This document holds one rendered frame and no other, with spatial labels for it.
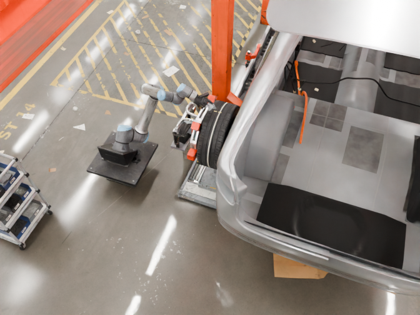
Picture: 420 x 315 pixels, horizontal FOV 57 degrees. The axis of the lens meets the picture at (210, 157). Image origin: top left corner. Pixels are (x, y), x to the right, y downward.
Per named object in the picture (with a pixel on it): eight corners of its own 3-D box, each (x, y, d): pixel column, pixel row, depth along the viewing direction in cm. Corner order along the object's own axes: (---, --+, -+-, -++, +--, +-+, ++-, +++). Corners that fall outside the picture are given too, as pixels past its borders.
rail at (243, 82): (227, 135, 468) (228, 122, 450) (220, 132, 470) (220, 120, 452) (279, 22, 605) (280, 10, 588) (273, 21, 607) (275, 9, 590)
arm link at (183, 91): (177, 87, 343) (182, 80, 335) (189, 94, 345) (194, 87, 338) (174, 93, 336) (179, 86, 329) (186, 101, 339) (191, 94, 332)
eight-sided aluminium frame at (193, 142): (197, 168, 388) (195, 133, 345) (191, 166, 390) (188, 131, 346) (215, 130, 419) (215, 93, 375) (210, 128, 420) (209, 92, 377)
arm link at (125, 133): (114, 138, 424) (116, 122, 420) (128, 140, 432) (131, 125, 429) (117, 142, 411) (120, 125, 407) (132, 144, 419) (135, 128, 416)
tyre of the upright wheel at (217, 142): (215, 165, 341) (237, 96, 348) (190, 157, 346) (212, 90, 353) (225, 174, 405) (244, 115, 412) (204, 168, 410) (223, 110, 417)
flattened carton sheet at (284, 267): (330, 279, 377) (331, 278, 374) (274, 277, 379) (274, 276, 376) (326, 250, 395) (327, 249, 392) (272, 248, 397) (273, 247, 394)
